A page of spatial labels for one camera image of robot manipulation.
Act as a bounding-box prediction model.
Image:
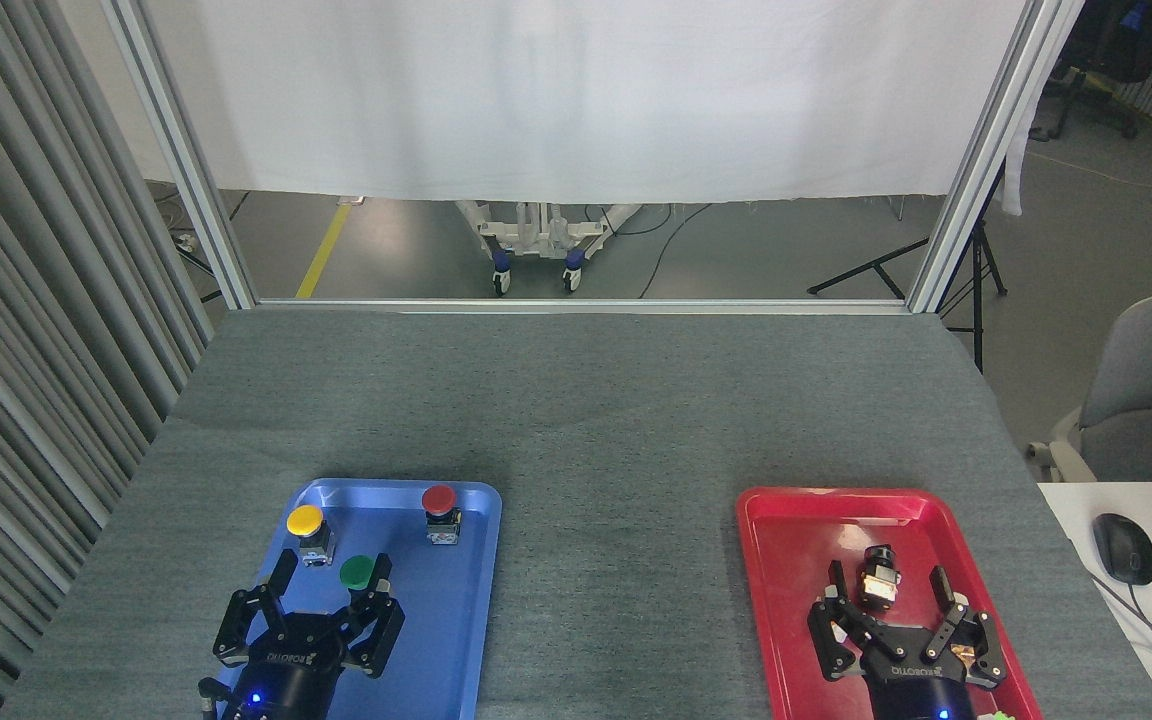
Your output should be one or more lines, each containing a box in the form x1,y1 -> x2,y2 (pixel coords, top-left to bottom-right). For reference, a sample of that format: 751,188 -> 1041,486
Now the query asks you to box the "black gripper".
213,549 -> 406,720
807,560 -> 1009,720

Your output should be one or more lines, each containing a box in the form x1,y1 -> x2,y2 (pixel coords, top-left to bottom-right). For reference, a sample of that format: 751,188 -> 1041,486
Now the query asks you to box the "red plastic tray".
736,487 -> 1042,720

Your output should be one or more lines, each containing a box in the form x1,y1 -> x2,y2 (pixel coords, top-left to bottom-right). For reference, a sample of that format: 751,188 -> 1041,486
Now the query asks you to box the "black tripod stand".
806,165 -> 1009,373

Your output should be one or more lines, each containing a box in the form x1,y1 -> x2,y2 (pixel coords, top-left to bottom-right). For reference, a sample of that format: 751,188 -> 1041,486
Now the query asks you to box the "white hanging cloth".
141,0 -> 1053,217

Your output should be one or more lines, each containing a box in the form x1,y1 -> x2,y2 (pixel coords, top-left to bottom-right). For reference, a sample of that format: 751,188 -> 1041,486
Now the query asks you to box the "black knob switch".
856,545 -> 904,611

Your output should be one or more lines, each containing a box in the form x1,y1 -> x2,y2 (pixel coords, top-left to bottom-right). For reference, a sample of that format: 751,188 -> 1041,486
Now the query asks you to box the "black floor cable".
638,203 -> 715,299

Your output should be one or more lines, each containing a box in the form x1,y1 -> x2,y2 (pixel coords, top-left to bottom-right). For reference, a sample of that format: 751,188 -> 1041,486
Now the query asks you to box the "black computer mouse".
1092,513 -> 1152,587

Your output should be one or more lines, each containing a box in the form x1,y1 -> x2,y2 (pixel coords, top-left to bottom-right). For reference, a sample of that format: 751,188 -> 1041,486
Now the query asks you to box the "green push button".
339,555 -> 379,601

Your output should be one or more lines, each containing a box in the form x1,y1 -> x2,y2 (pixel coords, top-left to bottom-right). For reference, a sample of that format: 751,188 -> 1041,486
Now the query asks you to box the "grey pleated curtain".
0,0 -> 215,720

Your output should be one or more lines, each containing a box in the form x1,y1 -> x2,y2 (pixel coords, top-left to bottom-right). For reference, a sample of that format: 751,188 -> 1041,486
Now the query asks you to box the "grey office chair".
1026,287 -> 1152,484

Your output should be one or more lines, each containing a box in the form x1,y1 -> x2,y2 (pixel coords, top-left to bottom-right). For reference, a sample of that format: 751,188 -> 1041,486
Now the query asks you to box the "yellow push button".
286,504 -> 337,569

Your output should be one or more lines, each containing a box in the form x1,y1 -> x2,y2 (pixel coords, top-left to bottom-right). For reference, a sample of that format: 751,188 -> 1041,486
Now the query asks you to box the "red push button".
421,485 -> 463,546

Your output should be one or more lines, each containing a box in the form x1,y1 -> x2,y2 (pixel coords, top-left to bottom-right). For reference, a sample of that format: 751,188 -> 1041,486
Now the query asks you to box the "silver aluminium post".
906,0 -> 1087,314
101,0 -> 257,311

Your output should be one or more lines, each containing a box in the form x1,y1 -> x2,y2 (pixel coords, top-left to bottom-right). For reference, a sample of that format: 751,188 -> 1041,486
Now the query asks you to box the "white stand on wheels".
454,200 -> 643,296

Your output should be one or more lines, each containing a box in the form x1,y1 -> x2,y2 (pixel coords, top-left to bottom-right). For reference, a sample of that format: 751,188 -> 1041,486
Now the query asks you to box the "black office chair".
1031,0 -> 1152,141

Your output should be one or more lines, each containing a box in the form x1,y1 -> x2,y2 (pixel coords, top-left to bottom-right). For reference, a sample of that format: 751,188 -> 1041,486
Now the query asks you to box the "blue plastic tray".
204,478 -> 503,720

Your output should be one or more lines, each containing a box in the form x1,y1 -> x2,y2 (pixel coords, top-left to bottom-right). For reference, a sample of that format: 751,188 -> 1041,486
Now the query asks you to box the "silver aluminium crossbar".
254,298 -> 913,317

